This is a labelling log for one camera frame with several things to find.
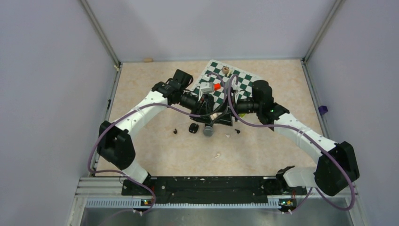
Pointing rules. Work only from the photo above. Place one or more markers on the black earbud case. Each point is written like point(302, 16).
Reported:
point(193, 128)

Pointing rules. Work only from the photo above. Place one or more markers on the red toy brick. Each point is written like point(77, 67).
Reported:
point(217, 86)

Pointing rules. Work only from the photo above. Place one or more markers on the wooden letter cube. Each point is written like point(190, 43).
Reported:
point(225, 70)

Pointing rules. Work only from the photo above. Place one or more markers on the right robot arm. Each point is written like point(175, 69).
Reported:
point(336, 164)

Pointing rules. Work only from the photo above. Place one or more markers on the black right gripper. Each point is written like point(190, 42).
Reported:
point(226, 118)

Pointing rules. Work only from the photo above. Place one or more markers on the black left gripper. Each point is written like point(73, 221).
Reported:
point(202, 108)

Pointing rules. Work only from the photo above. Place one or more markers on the purple object outside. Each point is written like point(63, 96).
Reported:
point(323, 109)

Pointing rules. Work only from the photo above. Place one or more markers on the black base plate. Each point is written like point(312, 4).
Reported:
point(212, 190)

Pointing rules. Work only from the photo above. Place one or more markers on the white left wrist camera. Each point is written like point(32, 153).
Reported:
point(206, 88)

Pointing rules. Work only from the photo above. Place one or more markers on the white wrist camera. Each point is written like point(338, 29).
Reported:
point(206, 88)
point(239, 94)

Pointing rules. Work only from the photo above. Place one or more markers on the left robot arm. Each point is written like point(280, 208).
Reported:
point(115, 142)

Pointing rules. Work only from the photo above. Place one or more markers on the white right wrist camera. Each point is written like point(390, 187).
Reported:
point(239, 94)

